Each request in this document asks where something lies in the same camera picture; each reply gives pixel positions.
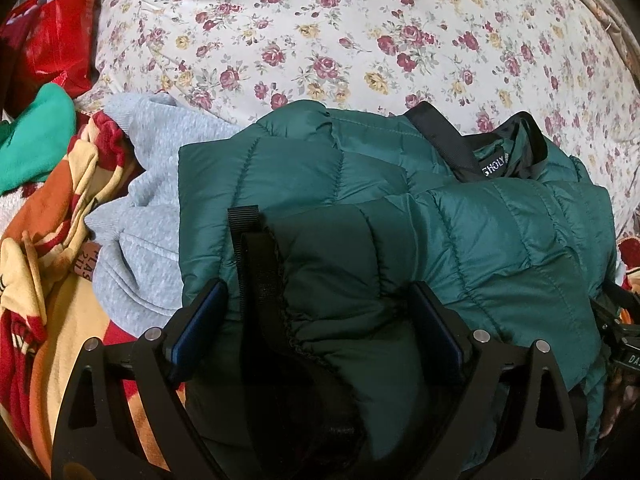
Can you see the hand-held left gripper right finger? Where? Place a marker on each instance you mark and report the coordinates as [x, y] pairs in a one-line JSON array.
[[440, 331]]

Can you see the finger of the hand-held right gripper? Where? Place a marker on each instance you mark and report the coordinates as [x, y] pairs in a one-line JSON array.
[[607, 312]]

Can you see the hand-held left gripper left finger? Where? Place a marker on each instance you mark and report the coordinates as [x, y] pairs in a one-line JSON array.
[[200, 321]]

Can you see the dark green puffer jacket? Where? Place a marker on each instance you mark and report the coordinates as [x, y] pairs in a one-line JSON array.
[[380, 230]]

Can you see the person's right hand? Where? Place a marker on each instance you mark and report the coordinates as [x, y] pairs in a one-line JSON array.
[[617, 402]]

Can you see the grey sweatshirt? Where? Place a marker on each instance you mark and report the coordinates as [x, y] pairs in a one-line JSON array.
[[145, 240]]

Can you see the orange yellow printed blanket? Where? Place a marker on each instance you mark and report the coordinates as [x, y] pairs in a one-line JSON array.
[[60, 320]]

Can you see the bright green cloth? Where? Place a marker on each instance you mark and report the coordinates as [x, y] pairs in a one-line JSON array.
[[35, 135]]

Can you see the beige cloth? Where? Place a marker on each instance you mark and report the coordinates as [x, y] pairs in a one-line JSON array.
[[597, 7]]

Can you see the floral quilt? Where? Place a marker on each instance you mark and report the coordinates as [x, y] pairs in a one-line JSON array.
[[325, 35]]

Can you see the red garment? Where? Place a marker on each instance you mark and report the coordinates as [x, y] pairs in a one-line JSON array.
[[60, 35]]

